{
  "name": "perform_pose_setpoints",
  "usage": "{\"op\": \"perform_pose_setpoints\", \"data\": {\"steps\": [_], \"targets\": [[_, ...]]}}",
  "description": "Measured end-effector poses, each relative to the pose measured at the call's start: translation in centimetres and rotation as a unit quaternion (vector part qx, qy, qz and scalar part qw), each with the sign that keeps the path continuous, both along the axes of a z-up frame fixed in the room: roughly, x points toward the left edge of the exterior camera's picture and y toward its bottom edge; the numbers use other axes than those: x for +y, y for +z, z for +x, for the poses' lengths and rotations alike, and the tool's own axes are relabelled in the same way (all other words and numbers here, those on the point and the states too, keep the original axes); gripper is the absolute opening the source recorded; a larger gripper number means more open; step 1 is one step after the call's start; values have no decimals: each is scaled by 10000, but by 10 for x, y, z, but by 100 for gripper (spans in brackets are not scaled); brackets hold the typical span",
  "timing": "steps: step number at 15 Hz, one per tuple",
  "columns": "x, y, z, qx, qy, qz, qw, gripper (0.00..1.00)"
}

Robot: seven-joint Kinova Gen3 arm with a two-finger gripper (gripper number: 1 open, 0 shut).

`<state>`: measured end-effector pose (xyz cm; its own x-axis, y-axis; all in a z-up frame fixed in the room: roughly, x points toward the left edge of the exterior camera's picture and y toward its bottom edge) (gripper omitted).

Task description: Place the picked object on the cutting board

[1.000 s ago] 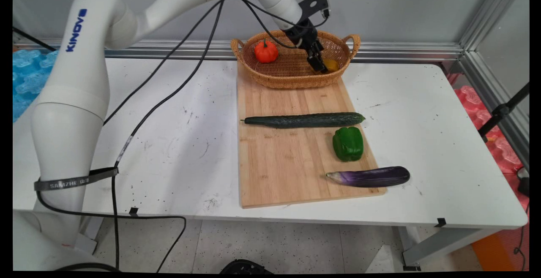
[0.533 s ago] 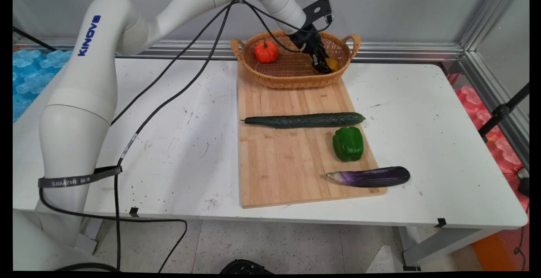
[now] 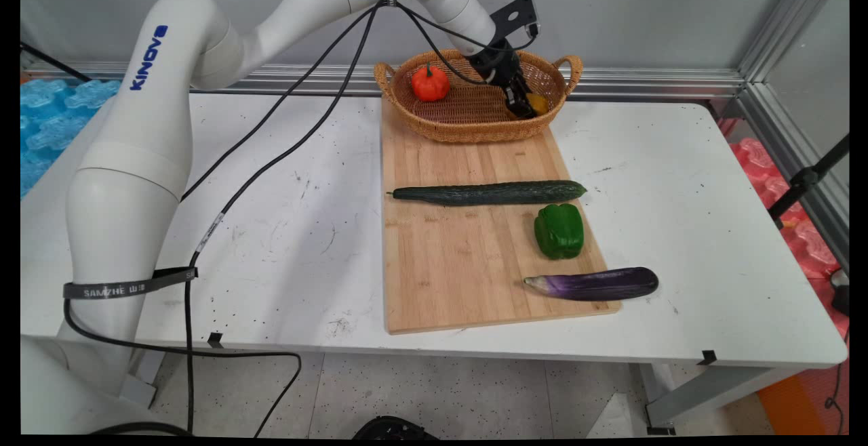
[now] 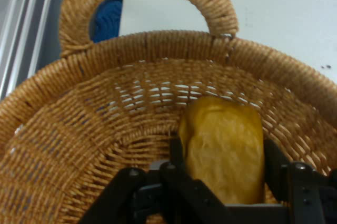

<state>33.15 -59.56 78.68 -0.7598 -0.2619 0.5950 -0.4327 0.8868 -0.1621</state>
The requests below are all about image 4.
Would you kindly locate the woven wicker basket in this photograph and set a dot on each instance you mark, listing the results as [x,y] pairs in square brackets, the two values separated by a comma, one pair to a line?
[105,118]

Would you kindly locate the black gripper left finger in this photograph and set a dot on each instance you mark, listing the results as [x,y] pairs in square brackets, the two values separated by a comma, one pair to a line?
[168,192]

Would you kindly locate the yellow bread loaf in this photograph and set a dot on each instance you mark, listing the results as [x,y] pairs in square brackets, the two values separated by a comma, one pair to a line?
[223,153]

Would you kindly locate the blue knitted cloth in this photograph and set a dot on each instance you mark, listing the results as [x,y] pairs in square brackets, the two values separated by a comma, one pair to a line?
[107,19]

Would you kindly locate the aluminium frame rail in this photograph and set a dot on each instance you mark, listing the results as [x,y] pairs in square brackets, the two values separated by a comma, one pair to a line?
[18,21]

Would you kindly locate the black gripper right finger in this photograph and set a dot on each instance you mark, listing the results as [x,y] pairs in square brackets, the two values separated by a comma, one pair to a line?
[295,187]

